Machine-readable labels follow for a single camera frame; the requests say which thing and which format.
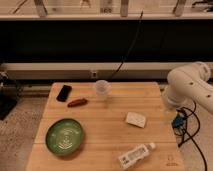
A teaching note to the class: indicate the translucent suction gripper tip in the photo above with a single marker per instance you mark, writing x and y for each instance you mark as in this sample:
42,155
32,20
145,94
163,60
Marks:
169,115

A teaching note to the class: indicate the white sponge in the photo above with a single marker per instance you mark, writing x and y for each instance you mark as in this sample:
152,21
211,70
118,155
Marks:
136,119

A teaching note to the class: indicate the white plastic bottle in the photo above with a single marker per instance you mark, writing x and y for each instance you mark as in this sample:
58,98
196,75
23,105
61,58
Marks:
129,158

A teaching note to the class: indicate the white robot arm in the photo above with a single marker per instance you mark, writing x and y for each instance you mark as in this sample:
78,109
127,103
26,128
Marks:
187,82

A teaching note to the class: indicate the green ceramic bowl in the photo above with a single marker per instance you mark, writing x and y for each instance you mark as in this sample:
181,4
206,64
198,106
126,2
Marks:
64,137

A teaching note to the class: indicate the blue plug connector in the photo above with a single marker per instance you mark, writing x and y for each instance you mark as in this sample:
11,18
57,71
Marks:
178,121

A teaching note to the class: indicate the clear plastic cup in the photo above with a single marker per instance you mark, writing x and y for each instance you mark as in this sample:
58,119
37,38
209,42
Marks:
101,88

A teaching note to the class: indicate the brown sausage toy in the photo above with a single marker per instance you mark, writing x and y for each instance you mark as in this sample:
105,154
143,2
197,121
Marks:
77,102

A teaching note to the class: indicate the black smartphone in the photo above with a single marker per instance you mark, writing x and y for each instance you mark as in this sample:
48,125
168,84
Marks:
64,93

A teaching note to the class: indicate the black equipment at left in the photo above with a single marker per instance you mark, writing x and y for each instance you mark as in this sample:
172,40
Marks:
7,103

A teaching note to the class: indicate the white wall outlet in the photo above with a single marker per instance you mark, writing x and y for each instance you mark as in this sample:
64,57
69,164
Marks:
94,74

